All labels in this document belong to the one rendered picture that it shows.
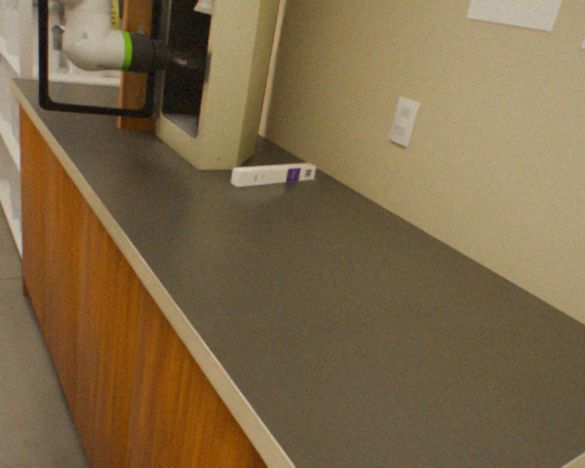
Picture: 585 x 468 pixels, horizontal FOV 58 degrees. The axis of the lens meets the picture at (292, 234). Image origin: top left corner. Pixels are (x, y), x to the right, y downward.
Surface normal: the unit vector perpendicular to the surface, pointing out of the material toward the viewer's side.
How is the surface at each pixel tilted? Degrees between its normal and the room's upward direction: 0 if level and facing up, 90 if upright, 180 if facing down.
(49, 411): 0
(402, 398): 0
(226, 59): 90
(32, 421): 0
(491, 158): 90
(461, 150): 90
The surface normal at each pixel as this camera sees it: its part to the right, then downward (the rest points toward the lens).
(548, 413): 0.19, -0.90
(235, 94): 0.55, 0.43
